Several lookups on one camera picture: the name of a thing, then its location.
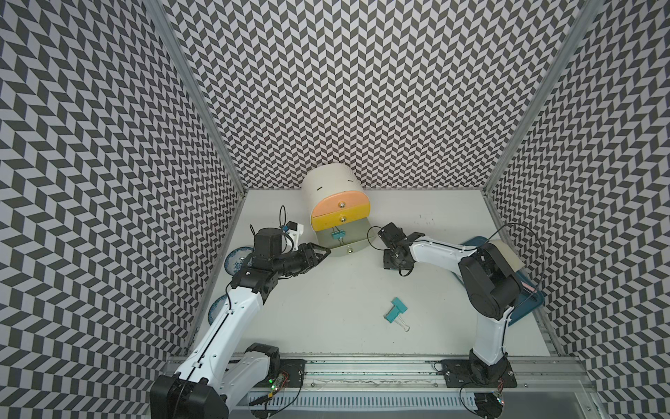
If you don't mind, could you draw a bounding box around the green binder clip bottom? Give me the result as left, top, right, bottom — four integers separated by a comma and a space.
384, 307, 410, 333

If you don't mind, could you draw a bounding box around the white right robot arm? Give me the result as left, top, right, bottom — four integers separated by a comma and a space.
378, 223, 523, 367

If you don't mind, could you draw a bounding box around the pale green bottom drawer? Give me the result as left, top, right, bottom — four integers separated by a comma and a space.
316, 218, 371, 257

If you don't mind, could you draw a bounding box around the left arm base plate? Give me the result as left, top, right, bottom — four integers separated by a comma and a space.
254, 359, 306, 389

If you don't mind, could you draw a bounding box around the blue patterned bowl far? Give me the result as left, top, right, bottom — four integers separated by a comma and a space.
223, 246, 254, 276

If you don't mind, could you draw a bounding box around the beige cloth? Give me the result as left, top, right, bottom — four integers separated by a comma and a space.
491, 239, 524, 272

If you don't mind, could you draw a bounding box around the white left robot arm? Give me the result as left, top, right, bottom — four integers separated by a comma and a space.
149, 227, 331, 418

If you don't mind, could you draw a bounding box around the blue patterned bowl near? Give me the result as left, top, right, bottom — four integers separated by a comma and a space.
207, 294, 227, 326

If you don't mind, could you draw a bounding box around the yellow drawer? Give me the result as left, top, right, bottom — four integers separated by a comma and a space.
311, 204, 371, 231

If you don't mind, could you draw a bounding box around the blue patterned bowl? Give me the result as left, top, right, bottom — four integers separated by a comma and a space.
207, 294, 227, 326
223, 246, 254, 276

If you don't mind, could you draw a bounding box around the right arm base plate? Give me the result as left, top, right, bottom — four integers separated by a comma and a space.
439, 357, 518, 389

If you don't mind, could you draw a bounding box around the white round drawer cabinet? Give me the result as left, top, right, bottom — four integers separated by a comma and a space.
301, 163, 366, 211

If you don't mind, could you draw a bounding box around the teal cutting board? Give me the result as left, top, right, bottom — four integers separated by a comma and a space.
461, 236, 545, 325

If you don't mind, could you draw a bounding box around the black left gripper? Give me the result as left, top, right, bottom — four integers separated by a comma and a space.
272, 241, 331, 277

